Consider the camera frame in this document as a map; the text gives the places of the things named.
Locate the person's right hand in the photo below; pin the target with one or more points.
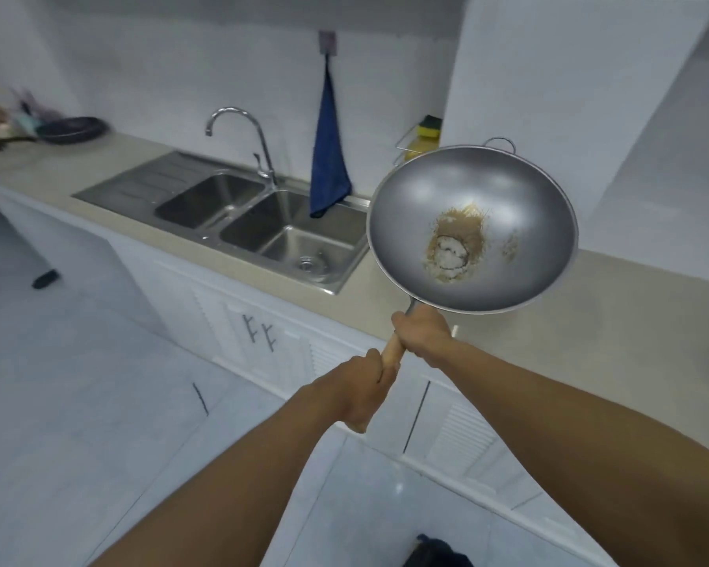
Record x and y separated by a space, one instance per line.
422 336

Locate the chrome kitchen faucet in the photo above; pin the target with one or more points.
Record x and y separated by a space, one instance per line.
254 144

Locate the person's dark shoe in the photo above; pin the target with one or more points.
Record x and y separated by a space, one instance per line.
437 553

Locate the person's left fingers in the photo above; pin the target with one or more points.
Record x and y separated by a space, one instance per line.
384 371

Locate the yellow and green sponge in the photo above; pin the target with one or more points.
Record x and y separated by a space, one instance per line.
430 126

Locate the stainless steel double sink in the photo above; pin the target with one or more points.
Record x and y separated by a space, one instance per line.
242 221

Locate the grey wall hook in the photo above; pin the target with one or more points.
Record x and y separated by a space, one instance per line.
327 42

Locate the bunch of kitchen utensils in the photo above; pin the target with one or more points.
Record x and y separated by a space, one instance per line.
6 120

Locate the person's right forearm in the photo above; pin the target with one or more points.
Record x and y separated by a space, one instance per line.
591 454

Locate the person's right fingers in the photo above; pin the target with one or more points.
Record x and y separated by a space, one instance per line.
403 330

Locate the black frying pan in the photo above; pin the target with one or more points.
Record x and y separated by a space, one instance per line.
71 129

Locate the blue hanging towel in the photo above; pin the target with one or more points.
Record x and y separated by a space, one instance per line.
328 153

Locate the black object on floor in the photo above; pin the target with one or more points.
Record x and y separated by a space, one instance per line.
45 279

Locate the person's left forearm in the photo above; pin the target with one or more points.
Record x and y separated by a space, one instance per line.
236 472

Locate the food residue in wok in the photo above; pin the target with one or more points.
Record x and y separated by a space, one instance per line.
456 245

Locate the person's left hand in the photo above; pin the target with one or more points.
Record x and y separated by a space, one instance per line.
354 390

